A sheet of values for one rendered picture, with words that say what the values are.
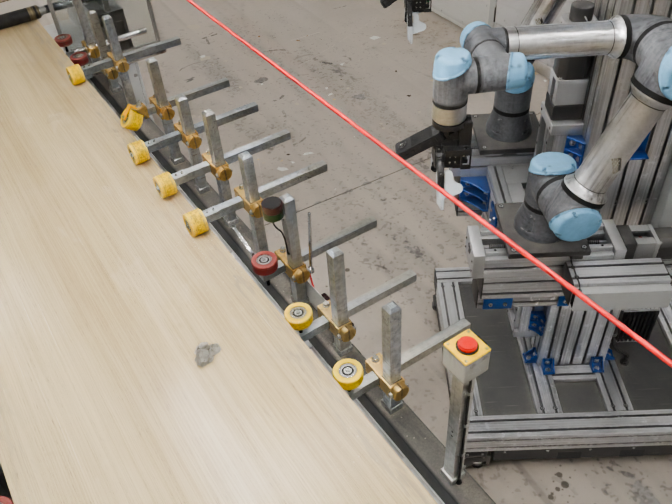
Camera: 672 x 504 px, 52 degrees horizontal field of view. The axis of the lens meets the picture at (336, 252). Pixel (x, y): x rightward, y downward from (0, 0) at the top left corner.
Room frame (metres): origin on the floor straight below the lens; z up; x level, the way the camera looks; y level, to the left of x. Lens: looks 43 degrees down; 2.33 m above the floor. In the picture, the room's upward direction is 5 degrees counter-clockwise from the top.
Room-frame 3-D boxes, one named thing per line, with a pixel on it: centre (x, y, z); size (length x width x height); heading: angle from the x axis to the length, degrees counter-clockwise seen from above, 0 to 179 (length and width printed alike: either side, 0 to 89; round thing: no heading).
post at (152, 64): (2.40, 0.63, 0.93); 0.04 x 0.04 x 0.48; 30
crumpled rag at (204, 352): (1.18, 0.37, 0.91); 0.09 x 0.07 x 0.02; 154
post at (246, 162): (1.76, 0.26, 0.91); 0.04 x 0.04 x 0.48; 30
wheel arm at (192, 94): (2.50, 0.55, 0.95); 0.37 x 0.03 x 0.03; 120
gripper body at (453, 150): (1.28, -0.28, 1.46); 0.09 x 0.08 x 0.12; 87
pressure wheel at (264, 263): (1.53, 0.22, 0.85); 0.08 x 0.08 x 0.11
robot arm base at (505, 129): (1.93, -0.61, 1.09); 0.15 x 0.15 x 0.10
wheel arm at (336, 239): (1.63, 0.05, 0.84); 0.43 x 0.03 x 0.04; 120
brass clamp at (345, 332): (1.34, 0.01, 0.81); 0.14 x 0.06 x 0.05; 30
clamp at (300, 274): (1.56, 0.14, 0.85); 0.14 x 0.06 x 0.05; 30
